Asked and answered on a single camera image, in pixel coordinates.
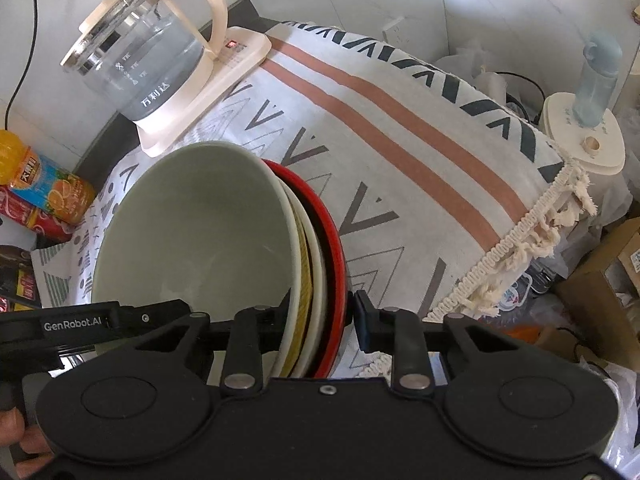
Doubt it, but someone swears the patterned fringed tablecloth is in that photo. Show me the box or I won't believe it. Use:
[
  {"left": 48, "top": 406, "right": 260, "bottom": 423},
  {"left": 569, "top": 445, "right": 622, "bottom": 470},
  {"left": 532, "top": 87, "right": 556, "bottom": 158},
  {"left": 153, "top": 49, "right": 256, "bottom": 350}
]
[{"left": 30, "top": 20, "right": 601, "bottom": 382}]

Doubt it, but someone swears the red bowl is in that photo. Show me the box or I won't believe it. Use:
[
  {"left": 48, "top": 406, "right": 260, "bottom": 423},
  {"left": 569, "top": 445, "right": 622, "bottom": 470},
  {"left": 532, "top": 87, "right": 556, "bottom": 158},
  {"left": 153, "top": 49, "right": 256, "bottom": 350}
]
[{"left": 261, "top": 158, "right": 347, "bottom": 379}]

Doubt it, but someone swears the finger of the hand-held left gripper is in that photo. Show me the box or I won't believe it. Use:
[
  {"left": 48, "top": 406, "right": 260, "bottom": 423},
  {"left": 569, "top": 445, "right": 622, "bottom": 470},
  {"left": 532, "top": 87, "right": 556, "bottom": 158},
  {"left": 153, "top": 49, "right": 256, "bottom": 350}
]
[{"left": 119, "top": 298, "right": 191, "bottom": 329}]

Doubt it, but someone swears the glass kettle with cream handle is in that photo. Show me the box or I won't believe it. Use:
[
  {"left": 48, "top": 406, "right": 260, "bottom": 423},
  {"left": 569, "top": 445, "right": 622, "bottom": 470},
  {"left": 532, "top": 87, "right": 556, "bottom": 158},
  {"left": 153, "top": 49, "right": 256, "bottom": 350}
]
[{"left": 61, "top": 0, "right": 229, "bottom": 124}]

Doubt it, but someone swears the pale blue bottle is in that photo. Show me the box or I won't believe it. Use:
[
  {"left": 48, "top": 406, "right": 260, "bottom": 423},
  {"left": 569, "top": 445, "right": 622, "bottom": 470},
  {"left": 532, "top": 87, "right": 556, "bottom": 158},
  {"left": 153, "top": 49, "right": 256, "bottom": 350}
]
[{"left": 571, "top": 30, "right": 624, "bottom": 131}]

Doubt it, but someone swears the white plastic bag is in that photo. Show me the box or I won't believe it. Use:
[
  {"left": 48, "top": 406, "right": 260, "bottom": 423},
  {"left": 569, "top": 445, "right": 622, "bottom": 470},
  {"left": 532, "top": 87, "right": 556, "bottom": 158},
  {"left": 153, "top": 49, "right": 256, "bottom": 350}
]
[{"left": 434, "top": 42, "right": 547, "bottom": 133}]

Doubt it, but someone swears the black power cord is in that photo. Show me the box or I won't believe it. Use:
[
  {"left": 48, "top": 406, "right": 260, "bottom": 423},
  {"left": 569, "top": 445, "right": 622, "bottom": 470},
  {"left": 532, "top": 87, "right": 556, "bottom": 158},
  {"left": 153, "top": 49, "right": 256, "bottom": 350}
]
[{"left": 500, "top": 71, "right": 547, "bottom": 122}]

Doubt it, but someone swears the cardboard box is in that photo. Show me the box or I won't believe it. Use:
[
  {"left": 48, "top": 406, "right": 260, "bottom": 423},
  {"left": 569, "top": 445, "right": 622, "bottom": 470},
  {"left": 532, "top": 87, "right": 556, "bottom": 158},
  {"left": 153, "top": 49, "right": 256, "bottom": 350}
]
[{"left": 555, "top": 220, "right": 640, "bottom": 362}]

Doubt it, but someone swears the white appliance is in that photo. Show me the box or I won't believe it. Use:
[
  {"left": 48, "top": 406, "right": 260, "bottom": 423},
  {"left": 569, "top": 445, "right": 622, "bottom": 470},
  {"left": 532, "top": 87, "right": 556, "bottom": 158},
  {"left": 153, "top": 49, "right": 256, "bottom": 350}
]
[{"left": 541, "top": 91, "right": 627, "bottom": 177}]

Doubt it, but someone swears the cream kettle base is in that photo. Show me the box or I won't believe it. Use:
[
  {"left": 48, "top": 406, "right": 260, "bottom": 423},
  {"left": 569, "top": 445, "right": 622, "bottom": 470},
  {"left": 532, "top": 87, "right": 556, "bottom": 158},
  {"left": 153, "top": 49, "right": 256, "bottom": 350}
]
[{"left": 136, "top": 25, "right": 273, "bottom": 158}]

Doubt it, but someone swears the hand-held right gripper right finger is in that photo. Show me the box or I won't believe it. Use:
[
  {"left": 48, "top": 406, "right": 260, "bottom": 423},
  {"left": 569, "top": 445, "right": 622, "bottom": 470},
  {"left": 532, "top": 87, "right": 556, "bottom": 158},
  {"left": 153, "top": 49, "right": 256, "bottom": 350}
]
[{"left": 352, "top": 290, "right": 522, "bottom": 395}]

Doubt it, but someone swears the person's left hand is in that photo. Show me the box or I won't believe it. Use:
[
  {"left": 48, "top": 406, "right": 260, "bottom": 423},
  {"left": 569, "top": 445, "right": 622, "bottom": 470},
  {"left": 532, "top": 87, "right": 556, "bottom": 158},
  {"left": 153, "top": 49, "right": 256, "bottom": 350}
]
[{"left": 0, "top": 406, "right": 52, "bottom": 465}]

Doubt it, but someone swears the red soda bottle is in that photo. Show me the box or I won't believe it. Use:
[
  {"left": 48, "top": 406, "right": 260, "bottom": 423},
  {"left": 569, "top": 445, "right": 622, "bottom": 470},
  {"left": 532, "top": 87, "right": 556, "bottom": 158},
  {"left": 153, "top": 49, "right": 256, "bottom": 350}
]
[{"left": 0, "top": 185, "right": 77, "bottom": 244}]

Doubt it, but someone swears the orange juice bottle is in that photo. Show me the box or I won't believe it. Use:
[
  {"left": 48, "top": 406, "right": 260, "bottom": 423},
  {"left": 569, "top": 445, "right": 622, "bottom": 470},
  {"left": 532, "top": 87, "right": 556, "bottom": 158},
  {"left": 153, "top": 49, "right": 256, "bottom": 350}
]
[{"left": 0, "top": 130, "right": 97, "bottom": 227}]

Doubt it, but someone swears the white wall socket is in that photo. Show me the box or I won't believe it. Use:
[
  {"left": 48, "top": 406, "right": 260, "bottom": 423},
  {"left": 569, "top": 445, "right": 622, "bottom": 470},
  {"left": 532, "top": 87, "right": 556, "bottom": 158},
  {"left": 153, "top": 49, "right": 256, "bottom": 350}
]
[{"left": 382, "top": 16, "right": 407, "bottom": 47}]

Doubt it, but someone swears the white bowl with yellow outside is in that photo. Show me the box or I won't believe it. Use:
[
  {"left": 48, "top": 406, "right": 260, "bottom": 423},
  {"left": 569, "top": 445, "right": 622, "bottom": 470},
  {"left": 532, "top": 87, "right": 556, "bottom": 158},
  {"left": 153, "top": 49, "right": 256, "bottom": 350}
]
[{"left": 91, "top": 141, "right": 316, "bottom": 379}]

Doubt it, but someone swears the cream bowl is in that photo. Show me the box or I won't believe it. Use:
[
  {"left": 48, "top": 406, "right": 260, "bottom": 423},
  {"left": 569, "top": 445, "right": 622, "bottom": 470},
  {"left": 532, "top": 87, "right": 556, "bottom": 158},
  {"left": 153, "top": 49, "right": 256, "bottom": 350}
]
[{"left": 280, "top": 180, "right": 329, "bottom": 379}]

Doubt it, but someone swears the black cable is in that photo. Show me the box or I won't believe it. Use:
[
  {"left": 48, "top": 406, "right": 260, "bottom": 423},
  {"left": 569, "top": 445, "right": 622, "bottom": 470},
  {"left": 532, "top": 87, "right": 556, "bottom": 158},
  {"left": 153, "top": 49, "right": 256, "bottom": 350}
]
[{"left": 4, "top": 0, "right": 40, "bottom": 132}]

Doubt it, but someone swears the dark cola bottle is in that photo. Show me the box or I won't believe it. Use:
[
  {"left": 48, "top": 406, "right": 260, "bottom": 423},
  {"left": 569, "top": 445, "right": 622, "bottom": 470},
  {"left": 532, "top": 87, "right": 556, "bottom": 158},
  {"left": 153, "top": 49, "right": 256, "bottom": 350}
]
[{"left": 0, "top": 245, "right": 45, "bottom": 312}]

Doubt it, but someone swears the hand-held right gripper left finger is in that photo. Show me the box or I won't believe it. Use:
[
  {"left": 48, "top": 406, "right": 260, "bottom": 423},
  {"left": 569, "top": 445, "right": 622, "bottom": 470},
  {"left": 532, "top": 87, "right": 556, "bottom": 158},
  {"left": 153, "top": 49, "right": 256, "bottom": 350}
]
[{"left": 135, "top": 294, "right": 294, "bottom": 394}]

